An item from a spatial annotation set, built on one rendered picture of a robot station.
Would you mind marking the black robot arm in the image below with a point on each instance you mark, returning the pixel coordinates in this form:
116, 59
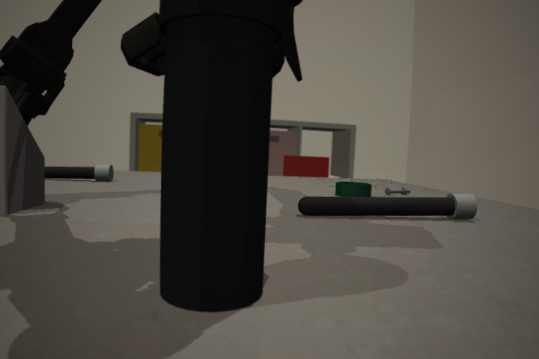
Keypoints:
37, 59

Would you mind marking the grey metal bolt with nut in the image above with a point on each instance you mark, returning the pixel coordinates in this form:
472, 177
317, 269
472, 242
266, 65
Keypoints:
402, 191

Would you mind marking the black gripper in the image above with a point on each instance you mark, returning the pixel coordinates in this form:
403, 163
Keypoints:
144, 45

